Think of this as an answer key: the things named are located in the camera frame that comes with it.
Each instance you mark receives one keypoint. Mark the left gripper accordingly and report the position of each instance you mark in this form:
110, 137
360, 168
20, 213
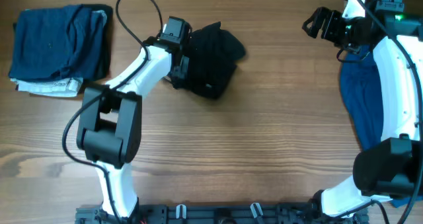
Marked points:
180, 71

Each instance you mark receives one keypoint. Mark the folded black garment in stack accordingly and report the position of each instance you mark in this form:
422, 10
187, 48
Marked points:
96, 61

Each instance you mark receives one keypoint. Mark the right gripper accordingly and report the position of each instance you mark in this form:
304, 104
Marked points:
330, 24

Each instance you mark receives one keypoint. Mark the folded white garment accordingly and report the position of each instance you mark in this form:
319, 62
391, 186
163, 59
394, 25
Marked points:
68, 87

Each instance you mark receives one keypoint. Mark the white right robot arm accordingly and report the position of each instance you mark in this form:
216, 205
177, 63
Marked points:
381, 86

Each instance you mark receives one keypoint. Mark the black t-shirt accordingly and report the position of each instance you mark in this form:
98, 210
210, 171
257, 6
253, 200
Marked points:
212, 53

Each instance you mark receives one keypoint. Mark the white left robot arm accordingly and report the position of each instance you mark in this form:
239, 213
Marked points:
109, 129

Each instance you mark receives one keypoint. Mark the blue garment on right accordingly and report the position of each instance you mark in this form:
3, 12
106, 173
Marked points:
360, 89

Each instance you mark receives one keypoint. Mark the folded navy blue garment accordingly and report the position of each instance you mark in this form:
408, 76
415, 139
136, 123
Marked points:
50, 43

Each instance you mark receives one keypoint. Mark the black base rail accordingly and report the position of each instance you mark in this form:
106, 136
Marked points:
283, 213

